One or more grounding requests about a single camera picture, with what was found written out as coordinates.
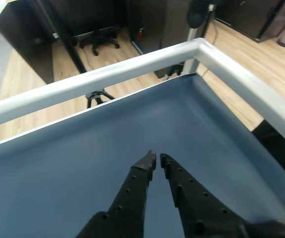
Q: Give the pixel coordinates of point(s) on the black office chair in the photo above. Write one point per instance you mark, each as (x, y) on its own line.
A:
(98, 41)

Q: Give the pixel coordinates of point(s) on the black tripod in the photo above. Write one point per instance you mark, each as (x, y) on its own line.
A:
(96, 95)

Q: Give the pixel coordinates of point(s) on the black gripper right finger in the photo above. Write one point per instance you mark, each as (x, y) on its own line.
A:
(196, 208)

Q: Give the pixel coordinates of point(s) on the red fire extinguisher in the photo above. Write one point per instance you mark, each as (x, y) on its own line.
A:
(140, 33)

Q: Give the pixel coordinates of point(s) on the dark cabinet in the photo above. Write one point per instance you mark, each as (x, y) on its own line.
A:
(162, 22)

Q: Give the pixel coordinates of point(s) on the black rounded device on post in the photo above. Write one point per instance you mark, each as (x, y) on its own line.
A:
(196, 15)

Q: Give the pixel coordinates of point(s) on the black bulky object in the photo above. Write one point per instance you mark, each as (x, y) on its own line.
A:
(281, 138)

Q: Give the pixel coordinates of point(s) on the aluminium frame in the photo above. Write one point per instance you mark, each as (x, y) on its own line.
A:
(107, 72)

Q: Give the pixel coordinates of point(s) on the dark desk partition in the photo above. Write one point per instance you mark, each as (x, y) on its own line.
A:
(28, 37)

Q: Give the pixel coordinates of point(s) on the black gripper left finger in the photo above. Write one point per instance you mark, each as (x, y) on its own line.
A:
(127, 198)

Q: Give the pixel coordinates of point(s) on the black stand with silver legs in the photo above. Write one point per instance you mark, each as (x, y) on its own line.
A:
(174, 69)

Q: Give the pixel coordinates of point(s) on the dark grey-blue table mat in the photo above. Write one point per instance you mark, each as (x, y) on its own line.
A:
(82, 148)

